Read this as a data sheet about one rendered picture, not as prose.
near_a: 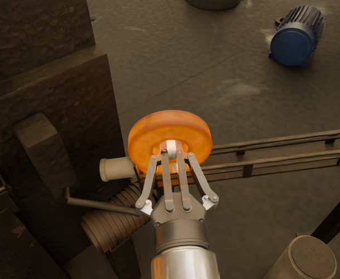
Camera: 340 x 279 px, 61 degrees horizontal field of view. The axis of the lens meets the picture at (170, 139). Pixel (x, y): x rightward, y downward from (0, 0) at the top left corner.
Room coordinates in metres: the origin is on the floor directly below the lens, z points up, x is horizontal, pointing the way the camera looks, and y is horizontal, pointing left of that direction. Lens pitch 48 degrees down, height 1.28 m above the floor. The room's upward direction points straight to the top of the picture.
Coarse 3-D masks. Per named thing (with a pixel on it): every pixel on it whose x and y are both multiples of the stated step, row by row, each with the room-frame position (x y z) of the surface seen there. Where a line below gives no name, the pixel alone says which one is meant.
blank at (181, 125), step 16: (160, 112) 0.36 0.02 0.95; (176, 112) 0.35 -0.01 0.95; (144, 128) 0.33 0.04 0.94; (160, 128) 0.33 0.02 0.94; (176, 128) 0.33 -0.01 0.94; (192, 128) 0.33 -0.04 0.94; (208, 128) 0.36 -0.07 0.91; (128, 144) 0.33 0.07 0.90; (144, 144) 0.33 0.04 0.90; (192, 144) 0.34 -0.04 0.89; (208, 144) 0.34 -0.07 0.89; (144, 160) 0.33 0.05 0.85
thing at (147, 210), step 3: (147, 201) 0.22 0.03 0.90; (150, 201) 0.22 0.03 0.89; (147, 204) 0.22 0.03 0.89; (150, 204) 0.22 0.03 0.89; (144, 207) 0.21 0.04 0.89; (147, 207) 0.21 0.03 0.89; (150, 207) 0.21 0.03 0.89; (138, 210) 0.21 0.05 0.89; (141, 210) 0.21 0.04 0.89; (144, 210) 0.21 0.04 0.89; (147, 210) 0.21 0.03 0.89; (150, 210) 0.21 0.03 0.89; (144, 213) 0.21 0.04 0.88; (147, 213) 0.20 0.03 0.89; (150, 213) 0.20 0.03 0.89
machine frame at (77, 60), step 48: (0, 0) 0.59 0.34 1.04; (48, 0) 0.65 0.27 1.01; (0, 48) 0.56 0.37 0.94; (48, 48) 0.63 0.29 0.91; (96, 48) 0.69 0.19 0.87; (0, 96) 0.49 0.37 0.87; (48, 96) 0.55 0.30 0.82; (96, 96) 0.63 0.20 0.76; (0, 144) 0.46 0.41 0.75; (96, 144) 0.60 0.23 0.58; (48, 192) 0.48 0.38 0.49; (96, 192) 0.57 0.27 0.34; (0, 240) 0.36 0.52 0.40; (48, 240) 0.43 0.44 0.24
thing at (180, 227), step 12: (180, 192) 0.24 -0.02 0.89; (156, 204) 0.22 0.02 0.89; (180, 204) 0.22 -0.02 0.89; (192, 204) 0.22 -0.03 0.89; (156, 216) 0.20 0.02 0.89; (168, 216) 0.20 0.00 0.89; (180, 216) 0.20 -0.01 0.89; (192, 216) 0.20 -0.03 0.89; (204, 216) 0.20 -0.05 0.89; (156, 228) 0.18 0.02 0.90; (168, 228) 0.17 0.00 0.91; (180, 228) 0.17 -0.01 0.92; (192, 228) 0.17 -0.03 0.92; (204, 228) 0.18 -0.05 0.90; (156, 240) 0.16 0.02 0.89; (168, 240) 0.15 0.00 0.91; (180, 240) 0.15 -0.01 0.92; (192, 240) 0.15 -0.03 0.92; (204, 240) 0.16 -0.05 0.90; (156, 252) 0.15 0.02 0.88
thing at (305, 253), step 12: (300, 240) 0.32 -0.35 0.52; (312, 240) 0.32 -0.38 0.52; (288, 252) 0.29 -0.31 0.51; (300, 252) 0.28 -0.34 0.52; (312, 252) 0.28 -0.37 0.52; (324, 252) 0.28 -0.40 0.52; (276, 264) 0.29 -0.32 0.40; (288, 264) 0.26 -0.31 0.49; (300, 264) 0.25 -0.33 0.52; (312, 264) 0.25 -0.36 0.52; (324, 264) 0.25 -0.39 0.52; (336, 264) 0.26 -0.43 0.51; (264, 276) 0.31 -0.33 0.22; (276, 276) 0.26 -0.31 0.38; (288, 276) 0.24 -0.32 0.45; (300, 276) 0.23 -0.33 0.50; (312, 276) 0.22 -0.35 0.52; (324, 276) 0.22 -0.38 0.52
